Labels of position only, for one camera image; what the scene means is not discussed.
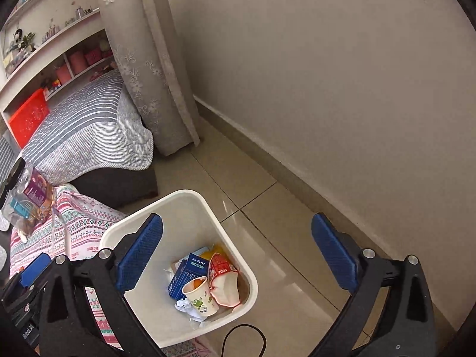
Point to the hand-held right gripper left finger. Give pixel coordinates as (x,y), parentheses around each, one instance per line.
(139,253)

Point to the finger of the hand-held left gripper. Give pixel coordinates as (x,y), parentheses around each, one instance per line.
(35,267)

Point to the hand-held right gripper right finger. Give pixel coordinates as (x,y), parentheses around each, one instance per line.
(334,256)

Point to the dark blue carton box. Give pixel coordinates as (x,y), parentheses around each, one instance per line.
(182,279)

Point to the white plastic bin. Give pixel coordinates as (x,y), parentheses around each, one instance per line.
(186,215)

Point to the orange peel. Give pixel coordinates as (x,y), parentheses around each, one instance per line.
(199,284)

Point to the white paper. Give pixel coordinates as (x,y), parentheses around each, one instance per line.
(184,306)

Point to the yellow snack packet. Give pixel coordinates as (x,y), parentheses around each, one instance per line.
(219,250)

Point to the white paper cup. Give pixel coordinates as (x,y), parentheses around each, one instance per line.
(202,303)

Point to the red instant noodle cup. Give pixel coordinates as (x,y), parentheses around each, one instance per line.
(219,267)

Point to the small crumpled tissue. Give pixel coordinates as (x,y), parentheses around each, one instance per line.
(23,236)

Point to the blue label plastic jar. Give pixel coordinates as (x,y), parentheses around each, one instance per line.
(20,210)

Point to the patterned pink tablecloth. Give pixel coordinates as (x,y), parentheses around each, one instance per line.
(85,227)

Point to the purple label plastic jar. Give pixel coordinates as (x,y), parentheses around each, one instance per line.
(35,186)

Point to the striped quilted ottoman cover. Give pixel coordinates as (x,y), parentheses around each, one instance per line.
(81,130)

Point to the red plastic basket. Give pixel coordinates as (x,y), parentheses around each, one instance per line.
(29,115)

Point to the embroidered grey curtain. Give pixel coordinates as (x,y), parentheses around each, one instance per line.
(148,81)

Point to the pink storage bin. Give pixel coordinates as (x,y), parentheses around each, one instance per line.
(93,57)
(77,63)
(63,74)

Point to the white shelf unit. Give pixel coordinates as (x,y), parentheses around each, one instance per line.
(48,50)

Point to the small green plant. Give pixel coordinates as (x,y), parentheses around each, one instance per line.
(28,41)

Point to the dark haired doll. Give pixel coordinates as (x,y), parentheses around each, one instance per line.
(16,35)

